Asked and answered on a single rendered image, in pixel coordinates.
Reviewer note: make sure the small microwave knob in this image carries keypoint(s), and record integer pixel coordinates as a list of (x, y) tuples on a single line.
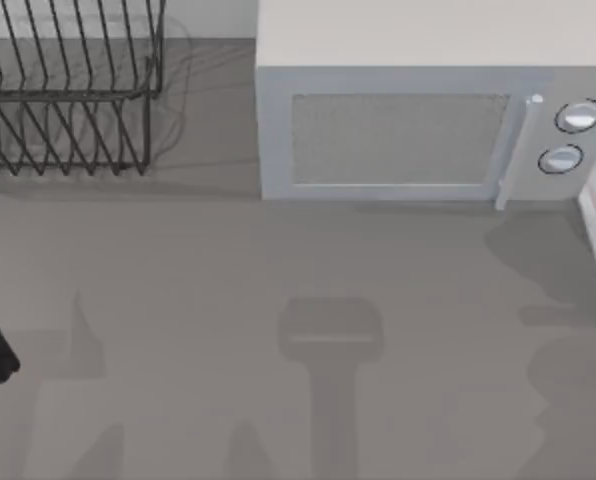
[(560, 159)]

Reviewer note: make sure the pale microwave oven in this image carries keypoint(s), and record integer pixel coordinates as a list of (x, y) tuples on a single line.
[(378, 45)]

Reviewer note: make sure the microwave oven door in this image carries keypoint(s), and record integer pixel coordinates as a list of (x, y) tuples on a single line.
[(398, 140)]

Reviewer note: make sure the large microwave knob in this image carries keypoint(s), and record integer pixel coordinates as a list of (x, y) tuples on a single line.
[(579, 115)]

